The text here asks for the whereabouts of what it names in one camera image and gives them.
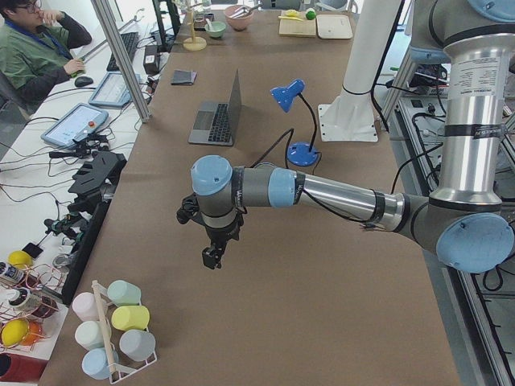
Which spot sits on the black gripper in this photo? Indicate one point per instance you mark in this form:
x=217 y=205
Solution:
x=220 y=234

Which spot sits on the grey laptop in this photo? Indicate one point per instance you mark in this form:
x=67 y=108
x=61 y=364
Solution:
x=216 y=123

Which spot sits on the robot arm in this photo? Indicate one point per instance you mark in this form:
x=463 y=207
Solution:
x=460 y=221

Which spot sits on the mint green cup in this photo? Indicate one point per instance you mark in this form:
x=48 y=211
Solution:
x=123 y=293

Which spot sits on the yellow cup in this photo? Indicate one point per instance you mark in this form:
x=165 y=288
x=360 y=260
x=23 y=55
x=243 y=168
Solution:
x=126 y=318

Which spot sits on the grey cup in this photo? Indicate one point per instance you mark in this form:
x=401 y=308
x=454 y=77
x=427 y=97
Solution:
x=137 y=345

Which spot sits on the black tool holder stand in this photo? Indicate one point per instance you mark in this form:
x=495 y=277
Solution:
x=94 y=185

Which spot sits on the pink cup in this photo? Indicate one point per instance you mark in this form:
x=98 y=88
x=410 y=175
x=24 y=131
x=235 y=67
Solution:
x=85 y=307

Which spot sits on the white cup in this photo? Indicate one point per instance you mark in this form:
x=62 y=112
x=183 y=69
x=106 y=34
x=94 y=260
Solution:
x=88 y=335

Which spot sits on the light blue cup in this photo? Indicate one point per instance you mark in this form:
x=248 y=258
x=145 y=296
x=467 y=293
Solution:
x=95 y=364

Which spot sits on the grey folded cloth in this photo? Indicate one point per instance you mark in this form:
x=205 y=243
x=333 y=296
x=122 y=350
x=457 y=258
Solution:
x=183 y=77

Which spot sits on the lower teach pendant tablet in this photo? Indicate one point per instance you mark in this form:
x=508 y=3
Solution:
x=77 y=124

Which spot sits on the teach pendant tablet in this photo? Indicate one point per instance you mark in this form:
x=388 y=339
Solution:
x=77 y=124
x=111 y=93

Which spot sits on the upper teach pendant tablet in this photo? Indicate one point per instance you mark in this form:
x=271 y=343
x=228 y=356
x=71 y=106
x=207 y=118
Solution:
x=111 y=93

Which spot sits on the yellow ball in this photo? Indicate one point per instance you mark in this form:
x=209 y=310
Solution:
x=20 y=259

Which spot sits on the wooden stand with round base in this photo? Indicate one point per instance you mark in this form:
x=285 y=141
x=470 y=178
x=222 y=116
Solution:
x=194 y=42

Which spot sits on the black computer mouse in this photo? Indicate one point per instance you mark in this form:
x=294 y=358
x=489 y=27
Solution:
x=83 y=81

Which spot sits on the green bowl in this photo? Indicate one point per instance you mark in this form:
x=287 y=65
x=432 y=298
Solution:
x=215 y=29

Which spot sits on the pink bowl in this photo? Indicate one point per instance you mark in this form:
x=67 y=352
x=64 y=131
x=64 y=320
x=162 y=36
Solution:
x=238 y=17

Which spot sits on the wooden cutting board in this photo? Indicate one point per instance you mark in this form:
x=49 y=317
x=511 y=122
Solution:
x=297 y=27

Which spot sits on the white tray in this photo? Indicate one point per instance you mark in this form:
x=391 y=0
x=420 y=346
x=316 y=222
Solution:
x=333 y=26

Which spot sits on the green lime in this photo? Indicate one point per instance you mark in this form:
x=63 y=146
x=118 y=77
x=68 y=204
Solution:
x=310 y=15

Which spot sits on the seated person in green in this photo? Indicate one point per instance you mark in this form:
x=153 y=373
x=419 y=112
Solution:
x=36 y=46

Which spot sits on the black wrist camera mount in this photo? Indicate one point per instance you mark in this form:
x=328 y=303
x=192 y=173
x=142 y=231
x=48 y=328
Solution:
x=189 y=210

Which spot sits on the white wire cup rack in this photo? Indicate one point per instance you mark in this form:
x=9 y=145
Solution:
x=120 y=365

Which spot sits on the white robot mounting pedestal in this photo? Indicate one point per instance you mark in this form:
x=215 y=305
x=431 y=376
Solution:
x=350 y=117

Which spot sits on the aluminium frame post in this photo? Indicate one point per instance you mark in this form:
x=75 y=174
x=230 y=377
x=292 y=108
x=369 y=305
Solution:
x=107 y=21

